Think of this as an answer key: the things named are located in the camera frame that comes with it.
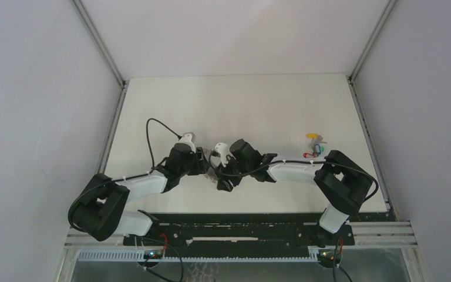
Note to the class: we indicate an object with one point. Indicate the green circuit board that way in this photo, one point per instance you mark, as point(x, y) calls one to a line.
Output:
point(153, 255)
point(325, 255)

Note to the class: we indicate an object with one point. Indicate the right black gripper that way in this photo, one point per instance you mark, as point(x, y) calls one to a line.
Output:
point(224, 184)

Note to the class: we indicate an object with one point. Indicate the left green circuit board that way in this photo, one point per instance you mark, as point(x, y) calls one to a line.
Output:
point(153, 255)

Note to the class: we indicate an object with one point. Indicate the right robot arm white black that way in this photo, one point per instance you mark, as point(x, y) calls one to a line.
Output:
point(345, 185)

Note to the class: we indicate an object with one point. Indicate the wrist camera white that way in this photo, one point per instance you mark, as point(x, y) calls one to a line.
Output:
point(188, 139)
point(223, 152)

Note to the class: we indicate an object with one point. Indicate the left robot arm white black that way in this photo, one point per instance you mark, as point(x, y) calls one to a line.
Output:
point(100, 208)

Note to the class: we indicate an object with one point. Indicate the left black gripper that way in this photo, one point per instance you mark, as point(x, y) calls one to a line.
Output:
point(201, 165)

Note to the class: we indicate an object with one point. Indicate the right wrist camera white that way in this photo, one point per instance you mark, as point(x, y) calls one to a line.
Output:
point(223, 152)

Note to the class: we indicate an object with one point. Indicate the aluminium frame post right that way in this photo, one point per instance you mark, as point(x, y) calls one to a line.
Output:
point(359, 81)

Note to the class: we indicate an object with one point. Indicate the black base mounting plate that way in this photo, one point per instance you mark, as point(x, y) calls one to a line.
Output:
point(302, 229)

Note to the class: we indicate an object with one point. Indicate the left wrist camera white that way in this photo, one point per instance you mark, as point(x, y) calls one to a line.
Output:
point(188, 139)

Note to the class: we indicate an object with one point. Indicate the right green circuit board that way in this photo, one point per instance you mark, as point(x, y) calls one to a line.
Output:
point(325, 255)

